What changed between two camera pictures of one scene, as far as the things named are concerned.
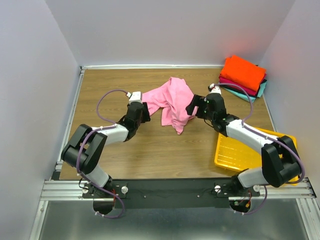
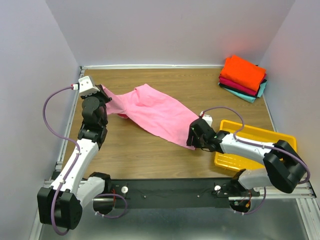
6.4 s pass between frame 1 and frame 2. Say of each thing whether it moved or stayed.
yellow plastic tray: stayed
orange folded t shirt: stayed
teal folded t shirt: stayed
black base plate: stayed
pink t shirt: moved
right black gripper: moved
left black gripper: moved
